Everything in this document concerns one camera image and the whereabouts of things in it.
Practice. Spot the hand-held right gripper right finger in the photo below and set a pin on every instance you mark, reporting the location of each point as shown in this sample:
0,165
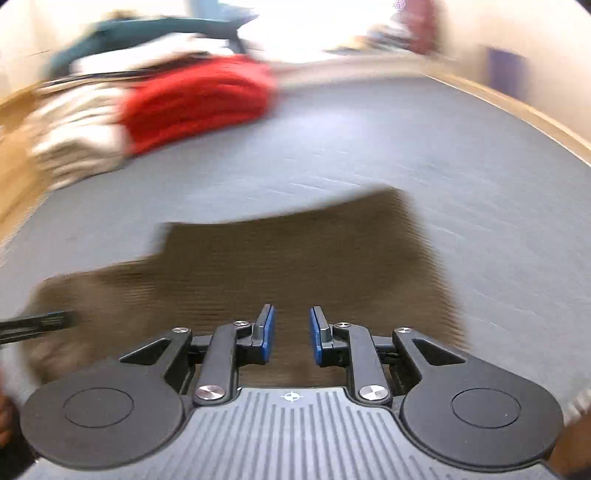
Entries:
316,335

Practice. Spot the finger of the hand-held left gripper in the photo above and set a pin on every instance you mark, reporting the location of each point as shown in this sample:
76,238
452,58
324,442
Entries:
41,324

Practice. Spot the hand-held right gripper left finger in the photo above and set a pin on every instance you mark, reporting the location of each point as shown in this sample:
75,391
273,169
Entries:
268,333

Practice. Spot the folded white blanket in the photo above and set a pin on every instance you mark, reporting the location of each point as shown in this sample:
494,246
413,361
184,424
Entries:
78,134

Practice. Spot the folded red blanket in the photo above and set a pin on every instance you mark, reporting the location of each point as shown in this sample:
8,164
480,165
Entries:
194,104

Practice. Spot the teal cloth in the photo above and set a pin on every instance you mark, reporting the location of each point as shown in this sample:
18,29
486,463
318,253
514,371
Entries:
120,39

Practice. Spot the purple box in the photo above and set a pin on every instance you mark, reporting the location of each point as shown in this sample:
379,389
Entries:
507,74

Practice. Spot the dark red cloth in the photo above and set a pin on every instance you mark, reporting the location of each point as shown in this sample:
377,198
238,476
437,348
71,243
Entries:
421,25

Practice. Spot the wooden bed frame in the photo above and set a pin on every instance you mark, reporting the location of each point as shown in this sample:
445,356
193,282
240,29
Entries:
521,108

